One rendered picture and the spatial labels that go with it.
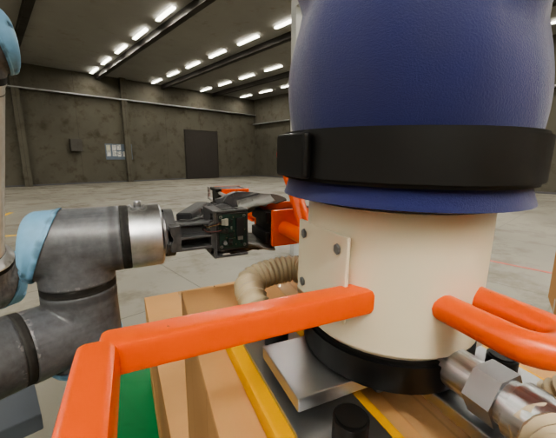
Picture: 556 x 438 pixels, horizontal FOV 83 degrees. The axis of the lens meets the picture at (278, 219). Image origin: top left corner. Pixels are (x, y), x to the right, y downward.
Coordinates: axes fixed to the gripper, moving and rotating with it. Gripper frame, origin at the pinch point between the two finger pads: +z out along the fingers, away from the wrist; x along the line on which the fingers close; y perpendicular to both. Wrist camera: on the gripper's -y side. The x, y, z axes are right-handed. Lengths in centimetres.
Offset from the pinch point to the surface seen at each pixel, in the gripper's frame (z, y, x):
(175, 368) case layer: -13, -60, -66
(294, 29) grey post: 178, -312, 166
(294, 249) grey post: 178, -311, -111
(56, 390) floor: -69, -149, -120
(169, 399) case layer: -17, -45, -66
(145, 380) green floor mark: -23, -136, -120
